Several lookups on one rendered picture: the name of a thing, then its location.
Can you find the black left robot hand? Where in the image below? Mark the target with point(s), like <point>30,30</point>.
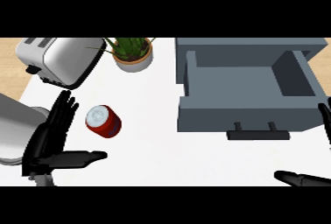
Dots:
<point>49,131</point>

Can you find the silver toaster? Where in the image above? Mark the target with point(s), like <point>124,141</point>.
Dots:
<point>59,61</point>

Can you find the potted green plant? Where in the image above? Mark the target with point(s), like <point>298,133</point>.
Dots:
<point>131,54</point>

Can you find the red can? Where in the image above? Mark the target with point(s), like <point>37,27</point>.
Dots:
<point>103,121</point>

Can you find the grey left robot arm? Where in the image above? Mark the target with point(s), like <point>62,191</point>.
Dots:
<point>16,131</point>

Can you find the grey drawer cabinet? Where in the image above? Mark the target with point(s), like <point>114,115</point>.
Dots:
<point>250,46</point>

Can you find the grey open drawer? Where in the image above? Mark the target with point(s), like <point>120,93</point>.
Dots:
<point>254,96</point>

